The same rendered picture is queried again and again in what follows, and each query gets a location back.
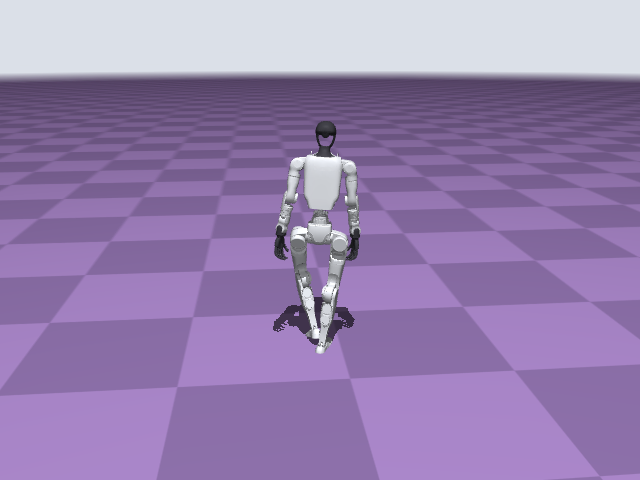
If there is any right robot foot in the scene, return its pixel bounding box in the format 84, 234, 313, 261
315, 337, 332, 354

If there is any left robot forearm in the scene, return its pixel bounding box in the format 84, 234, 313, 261
276, 191, 293, 234

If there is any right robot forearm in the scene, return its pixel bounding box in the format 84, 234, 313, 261
347, 194, 361, 235

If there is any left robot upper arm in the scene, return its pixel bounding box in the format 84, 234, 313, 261
285, 157, 306, 204

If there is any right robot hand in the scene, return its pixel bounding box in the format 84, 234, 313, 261
346, 228, 360, 261

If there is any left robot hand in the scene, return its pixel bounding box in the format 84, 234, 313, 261
274, 225, 289, 260

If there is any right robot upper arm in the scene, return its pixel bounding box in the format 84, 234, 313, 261
341, 159, 357, 206

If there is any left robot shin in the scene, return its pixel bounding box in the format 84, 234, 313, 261
295, 273, 318, 330

